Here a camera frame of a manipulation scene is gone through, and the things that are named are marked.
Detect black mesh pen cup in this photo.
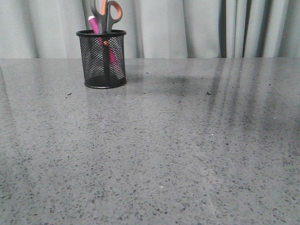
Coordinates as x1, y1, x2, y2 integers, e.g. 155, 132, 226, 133
76, 30, 127, 89

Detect pink pen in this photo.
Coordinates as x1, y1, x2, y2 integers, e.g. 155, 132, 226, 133
88, 15, 120, 72

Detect grey curtain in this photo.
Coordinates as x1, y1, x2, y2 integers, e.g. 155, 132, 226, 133
0, 0, 300, 59

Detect grey orange scissors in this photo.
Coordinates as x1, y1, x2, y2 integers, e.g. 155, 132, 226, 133
90, 0, 123, 83

